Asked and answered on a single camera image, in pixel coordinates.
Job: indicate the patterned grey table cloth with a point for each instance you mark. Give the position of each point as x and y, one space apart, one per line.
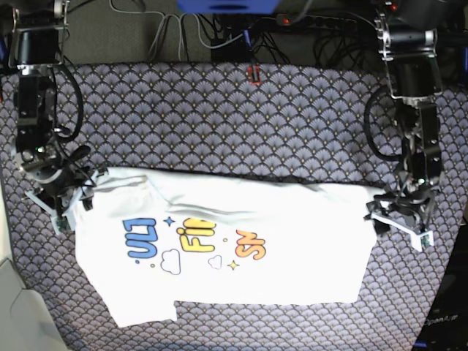
299 123

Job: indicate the red and black clamp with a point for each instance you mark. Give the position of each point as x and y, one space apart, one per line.
254 74

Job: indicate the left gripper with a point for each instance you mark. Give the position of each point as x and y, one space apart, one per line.
414 200

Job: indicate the blue box at top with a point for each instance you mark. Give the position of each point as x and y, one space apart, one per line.
255 7

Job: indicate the grey plastic bin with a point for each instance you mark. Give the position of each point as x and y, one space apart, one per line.
26 323

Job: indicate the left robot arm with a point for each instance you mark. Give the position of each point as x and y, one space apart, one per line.
407 34

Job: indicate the black power strip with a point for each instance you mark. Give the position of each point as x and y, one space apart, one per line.
318 22

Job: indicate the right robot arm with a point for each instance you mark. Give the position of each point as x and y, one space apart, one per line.
38 150

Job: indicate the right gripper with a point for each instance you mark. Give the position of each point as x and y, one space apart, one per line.
60 177

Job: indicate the white printed T-shirt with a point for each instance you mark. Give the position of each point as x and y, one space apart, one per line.
153 238

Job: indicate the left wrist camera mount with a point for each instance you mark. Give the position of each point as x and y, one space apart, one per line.
419 239

